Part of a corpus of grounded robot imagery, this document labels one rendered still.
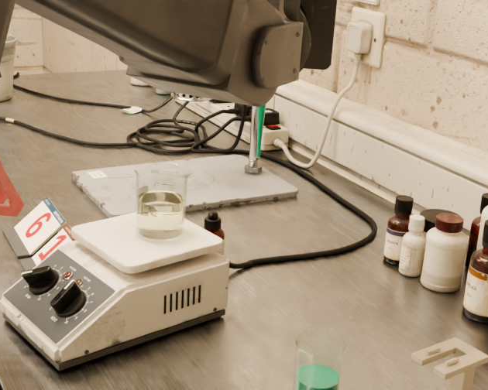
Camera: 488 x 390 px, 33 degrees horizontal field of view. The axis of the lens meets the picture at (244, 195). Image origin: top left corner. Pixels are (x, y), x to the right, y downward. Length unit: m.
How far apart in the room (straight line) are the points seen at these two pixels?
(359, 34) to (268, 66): 0.85
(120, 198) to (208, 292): 0.37
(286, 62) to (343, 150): 0.85
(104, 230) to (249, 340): 0.19
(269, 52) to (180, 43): 0.08
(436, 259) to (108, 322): 0.39
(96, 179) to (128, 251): 0.45
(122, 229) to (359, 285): 0.29
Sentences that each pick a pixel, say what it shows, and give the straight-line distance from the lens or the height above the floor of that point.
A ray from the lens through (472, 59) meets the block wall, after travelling 1.17.
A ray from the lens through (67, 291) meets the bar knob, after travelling 0.79.
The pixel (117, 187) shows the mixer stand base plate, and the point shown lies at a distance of 1.21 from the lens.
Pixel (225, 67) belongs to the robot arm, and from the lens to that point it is 0.43.
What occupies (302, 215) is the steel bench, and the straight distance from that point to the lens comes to 1.16.
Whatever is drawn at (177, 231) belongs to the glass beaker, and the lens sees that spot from 0.83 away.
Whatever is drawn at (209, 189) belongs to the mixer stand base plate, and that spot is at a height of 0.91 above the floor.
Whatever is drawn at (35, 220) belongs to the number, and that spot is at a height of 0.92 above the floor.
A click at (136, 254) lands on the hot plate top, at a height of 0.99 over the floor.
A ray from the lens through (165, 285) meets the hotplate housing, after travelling 0.80.
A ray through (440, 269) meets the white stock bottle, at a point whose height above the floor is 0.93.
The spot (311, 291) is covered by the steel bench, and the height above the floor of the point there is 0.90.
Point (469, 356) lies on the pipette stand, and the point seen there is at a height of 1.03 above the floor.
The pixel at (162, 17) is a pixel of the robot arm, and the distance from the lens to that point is 0.39.
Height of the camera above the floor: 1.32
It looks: 20 degrees down
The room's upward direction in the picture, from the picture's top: 3 degrees clockwise
